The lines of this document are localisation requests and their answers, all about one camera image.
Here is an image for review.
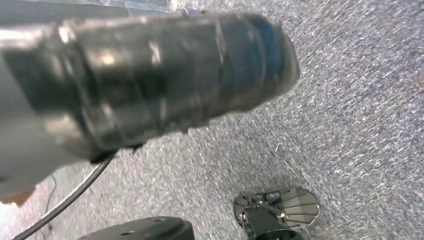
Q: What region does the chrome stanchion post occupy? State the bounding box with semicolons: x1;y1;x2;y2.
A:
232;187;321;240

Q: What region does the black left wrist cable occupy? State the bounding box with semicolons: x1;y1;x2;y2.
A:
12;154;117;240

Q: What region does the black robot foot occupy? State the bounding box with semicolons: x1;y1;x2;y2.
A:
78;216;196;240

